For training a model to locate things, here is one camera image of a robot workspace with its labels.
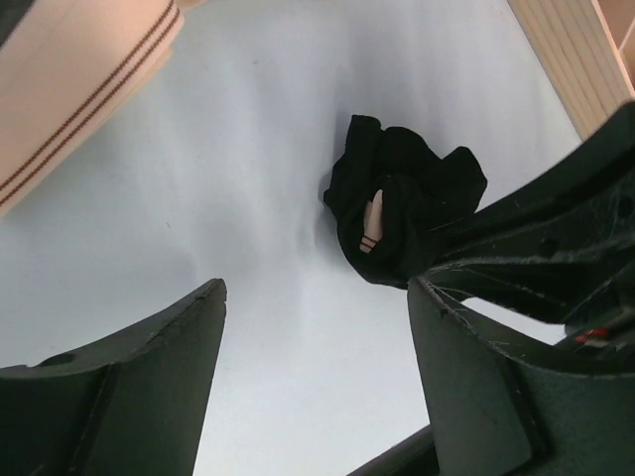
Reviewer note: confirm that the black underwear beige waistband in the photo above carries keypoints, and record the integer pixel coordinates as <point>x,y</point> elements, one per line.
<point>389,194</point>

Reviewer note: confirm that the brown underwear beige waistband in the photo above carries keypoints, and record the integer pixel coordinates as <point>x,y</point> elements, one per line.
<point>66,67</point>

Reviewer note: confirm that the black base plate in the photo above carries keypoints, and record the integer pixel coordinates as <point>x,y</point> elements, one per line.
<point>414,456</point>

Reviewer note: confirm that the wooden compartment tray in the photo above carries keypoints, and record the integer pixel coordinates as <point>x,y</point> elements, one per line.
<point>586,48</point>

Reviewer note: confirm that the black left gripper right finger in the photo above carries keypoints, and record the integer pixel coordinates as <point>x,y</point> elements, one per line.
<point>503,403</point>

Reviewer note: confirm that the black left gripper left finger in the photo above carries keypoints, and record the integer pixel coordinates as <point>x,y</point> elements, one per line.
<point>131,403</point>

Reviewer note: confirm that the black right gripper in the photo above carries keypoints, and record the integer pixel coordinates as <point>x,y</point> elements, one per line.
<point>568,259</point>

